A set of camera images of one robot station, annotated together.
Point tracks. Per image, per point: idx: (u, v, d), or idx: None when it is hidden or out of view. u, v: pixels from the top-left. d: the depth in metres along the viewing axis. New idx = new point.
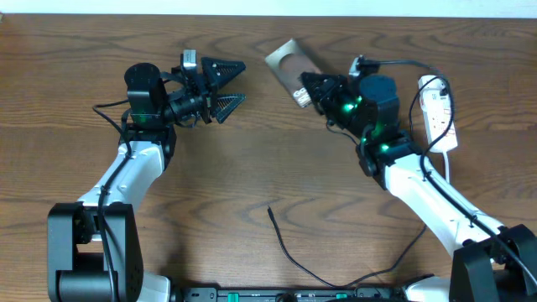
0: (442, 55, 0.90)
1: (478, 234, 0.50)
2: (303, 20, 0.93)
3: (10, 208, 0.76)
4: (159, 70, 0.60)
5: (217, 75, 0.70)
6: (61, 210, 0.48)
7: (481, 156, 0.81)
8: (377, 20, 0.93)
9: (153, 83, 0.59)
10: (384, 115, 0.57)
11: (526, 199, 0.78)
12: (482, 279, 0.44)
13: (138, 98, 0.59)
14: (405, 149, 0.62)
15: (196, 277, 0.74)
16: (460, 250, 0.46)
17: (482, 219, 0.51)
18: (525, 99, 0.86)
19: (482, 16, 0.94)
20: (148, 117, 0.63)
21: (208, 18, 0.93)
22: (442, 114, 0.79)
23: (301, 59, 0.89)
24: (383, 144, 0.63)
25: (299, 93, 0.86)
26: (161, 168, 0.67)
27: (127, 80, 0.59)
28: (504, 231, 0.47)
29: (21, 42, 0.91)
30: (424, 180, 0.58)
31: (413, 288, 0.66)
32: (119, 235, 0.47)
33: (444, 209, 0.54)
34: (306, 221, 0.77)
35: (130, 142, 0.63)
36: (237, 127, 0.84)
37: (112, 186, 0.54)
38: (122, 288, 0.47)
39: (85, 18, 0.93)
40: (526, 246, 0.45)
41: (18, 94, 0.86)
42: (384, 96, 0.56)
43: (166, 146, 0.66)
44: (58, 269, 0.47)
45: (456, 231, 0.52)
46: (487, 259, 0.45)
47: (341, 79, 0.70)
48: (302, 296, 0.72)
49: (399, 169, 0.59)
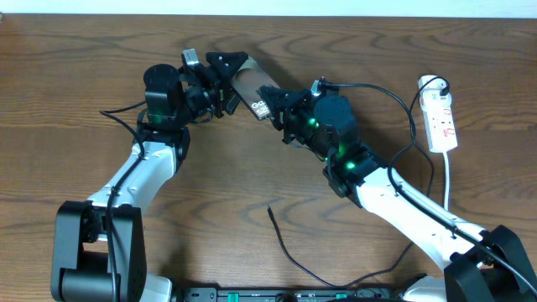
0: (443, 55, 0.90)
1: (463, 244, 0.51)
2: (303, 20, 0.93)
3: (11, 207, 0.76)
4: (178, 73, 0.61)
5: (226, 66, 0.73)
6: (70, 208, 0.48)
7: (482, 157, 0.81)
8: (377, 21, 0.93)
9: (172, 85, 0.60)
10: (344, 137, 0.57)
11: (526, 199, 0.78)
12: (478, 285, 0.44)
13: (157, 100, 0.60)
14: (371, 164, 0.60)
15: (195, 277, 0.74)
16: (451, 264, 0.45)
17: (462, 227, 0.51)
18: (525, 99, 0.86)
19: (482, 17, 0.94)
20: (164, 119, 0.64)
21: (208, 18, 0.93)
22: (442, 114, 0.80)
23: (260, 74, 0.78)
24: (349, 163, 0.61)
25: (257, 106, 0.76)
26: (174, 169, 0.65)
27: (147, 80, 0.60)
28: (487, 234, 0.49)
29: (21, 42, 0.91)
30: (398, 195, 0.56)
31: (410, 294, 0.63)
32: (124, 237, 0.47)
33: (423, 222, 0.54)
34: (306, 221, 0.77)
35: (143, 142, 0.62)
36: (237, 127, 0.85)
37: (122, 188, 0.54)
38: (124, 290, 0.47)
39: (85, 17, 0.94)
40: (507, 246, 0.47)
41: (18, 94, 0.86)
42: (341, 121, 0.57)
43: (179, 148, 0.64)
44: (61, 267, 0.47)
45: (440, 244, 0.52)
46: (476, 269, 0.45)
47: (304, 93, 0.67)
48: (302, 296, 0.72)
49: (371, 187, 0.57)
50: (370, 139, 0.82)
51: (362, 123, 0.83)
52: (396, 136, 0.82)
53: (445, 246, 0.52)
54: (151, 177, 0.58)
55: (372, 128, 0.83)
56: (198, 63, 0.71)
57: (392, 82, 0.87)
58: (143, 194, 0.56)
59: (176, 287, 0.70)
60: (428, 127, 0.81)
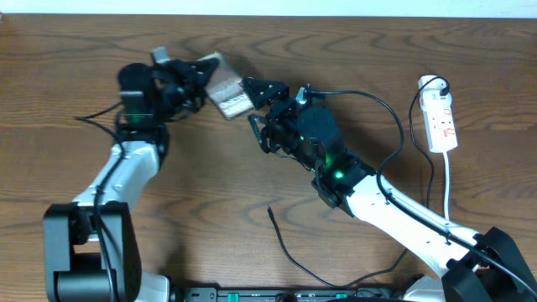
0: (445, 55, 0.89)
1: (458, 251, 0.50)
2: (303, 20, 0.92)
3: (11, 207, 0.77)
4: (149, 70, 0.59)
5: (202, 72, 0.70)
6: (55, 210, 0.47)
7: (481, 157, 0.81)
8: (378, 20, 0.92)
9: (146, 84, 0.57)
10: (330, 148, 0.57)
11: (525, 199, 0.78)
12: (477, 288, 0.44)
13: (130, 99, 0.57)
14: (359, 172, 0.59)
15: (195, 277, 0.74)
16: (448, 273, 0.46)
17: (456, 233, 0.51)
18: (525, 99, 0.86)
19: (485, 17, 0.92)
20: (140, 117, 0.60)
21: (208, 18, 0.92)
22: (442, 114, 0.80)
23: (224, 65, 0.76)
24: (336, 172, 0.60)
25: (224, 105, 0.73)
26: (155, 167, 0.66)
27: (119, 80, 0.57)
28: (481, 237, 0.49)
29: (21, 41, 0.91)
30: (388, 203, 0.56)
31: (409, 295, 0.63)
32: (115, 233, 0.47)
33: (417, 230, 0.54)
34: (306, 221, 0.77)
35: (122, 143, 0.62)
36: (237, 127, 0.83)
37: (106, 186, 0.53)
38: (121, 284, 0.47)
39: (83, 17, 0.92)
40: (499, 246, 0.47)
41: (18, 94, 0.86)
42: (323, 133, 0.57)
43: (159, 146, 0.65)
44: (55, 271, 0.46)
45: (435, 252, 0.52)
46: (472, 275, 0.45)
47: (289, 103, 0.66)
48: (302, 296, 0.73)
49: (362, 196, 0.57)
50: (370, 141, 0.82)
51: (363, 123, 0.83)
52: (394, 137, 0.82)
53: (440, 254, 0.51)
54: (132, 174, 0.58)
55: (372, 128, 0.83)
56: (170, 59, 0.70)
57: (392, 82, 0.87)
58: (128, 190, 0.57)
59: (174, 284, 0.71)
60: (428, 127, 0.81)
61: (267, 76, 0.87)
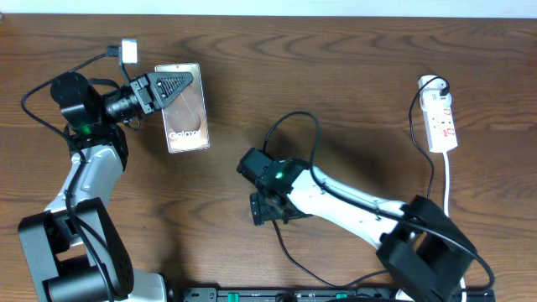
0: (445, 56, 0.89)
1: (387, 225, 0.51)
2: (303, 20, 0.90)
3: (15, 208, 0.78)
4: (85, 80, 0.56)
5: (163, 97, 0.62)
6: (30, 221, 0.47)
7: (480, 158, 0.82)
8: (380, 20, 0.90)
9: (85, 94, 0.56)
10: (253, 161, 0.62)
11: (523, 199, 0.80)
12: (413, 262, 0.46)
13: (75, 113, 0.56)
14: (294, 168, 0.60)
15: (195, 277, 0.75)
16: (383, 248, 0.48)
17: (385, 207, 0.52)
18: (525, 99, 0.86)
19: (490, 17, 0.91)
20: (91, 128, 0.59)
21: (208, 18, 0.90)
22: (442, 114, 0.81)
23: (195, 95, 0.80)
24: (278, 173, 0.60)
25: (174, 135, 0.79)
26: (121, 167, 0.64)
27: (56, 96, 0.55)
28: (408, 206, 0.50)
29: (18, 42, 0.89)
30: (324, 193, 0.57)
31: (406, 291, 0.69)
32: (96, 226, 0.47)
33: (351, 212, 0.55)
34: (307, 221, 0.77)
35: (83, 150, 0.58)
36: (237, 127, 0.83)
37: (75, 189, 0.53)
38: (114, 277, 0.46)
39: (82, 17, 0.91)
40: (421, 211, 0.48)
41: (19, 96, 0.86)
42: (254, 158, 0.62)
43: (120, 146, 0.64)
44: (44, 280, 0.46)
45: (370, 229, 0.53)
46: (404, 247, 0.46)
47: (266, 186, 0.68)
48: (302, 296, 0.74)
49: (299, 192, 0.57)
50: (370, 142, 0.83)
51: (363, 123, 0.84)
52: (395, 137, 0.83)
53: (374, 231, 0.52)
54: (101, 174, 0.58)
55: (372, 128, 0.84)
56: (135, 62, 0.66)
57: (392, 82, 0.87)
58: (98, 190, 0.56)
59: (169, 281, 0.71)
60: (428, 127, 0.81)
61: (267, 77, 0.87)
